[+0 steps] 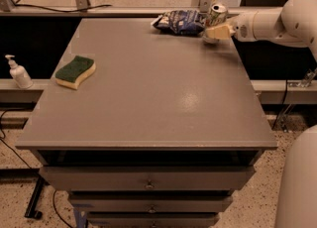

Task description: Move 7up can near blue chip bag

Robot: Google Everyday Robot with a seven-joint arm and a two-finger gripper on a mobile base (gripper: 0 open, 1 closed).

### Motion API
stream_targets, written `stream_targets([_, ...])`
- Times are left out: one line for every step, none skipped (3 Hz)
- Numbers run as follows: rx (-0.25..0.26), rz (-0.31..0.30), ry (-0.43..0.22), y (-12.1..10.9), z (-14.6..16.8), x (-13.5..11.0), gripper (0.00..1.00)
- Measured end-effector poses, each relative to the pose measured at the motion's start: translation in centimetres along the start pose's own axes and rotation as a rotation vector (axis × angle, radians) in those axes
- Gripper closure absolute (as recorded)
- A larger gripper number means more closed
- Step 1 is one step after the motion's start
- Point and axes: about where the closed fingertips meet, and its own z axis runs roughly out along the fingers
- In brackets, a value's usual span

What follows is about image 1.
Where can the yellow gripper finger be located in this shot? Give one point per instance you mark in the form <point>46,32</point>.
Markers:
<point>220,32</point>

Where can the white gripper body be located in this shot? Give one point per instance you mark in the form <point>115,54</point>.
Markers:
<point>242,28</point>

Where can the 7up soda can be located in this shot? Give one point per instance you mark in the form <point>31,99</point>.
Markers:
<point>217,14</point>

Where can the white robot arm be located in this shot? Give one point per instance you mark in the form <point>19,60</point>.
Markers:
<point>292,25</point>

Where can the blue chip bag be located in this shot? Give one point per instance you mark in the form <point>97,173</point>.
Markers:
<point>180,22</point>

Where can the grey drawer cabinet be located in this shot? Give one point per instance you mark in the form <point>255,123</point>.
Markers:
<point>154,101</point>

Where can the green yellow sponge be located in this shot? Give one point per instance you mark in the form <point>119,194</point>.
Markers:
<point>75,72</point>

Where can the white pump bottle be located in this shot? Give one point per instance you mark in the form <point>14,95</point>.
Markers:
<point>18,73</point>

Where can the top grey drawer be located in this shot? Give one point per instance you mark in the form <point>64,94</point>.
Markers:
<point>146,178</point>

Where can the grey drawer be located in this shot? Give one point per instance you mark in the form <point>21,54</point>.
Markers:
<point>151,203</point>
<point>157,220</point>
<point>146,178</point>

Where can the middle grey drawer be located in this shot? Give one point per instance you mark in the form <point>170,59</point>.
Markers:
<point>151,203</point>

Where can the bottom grey drawer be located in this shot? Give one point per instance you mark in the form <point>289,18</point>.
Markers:
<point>157,220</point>

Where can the black metal floor bracket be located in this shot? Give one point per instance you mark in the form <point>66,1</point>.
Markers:
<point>31,211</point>

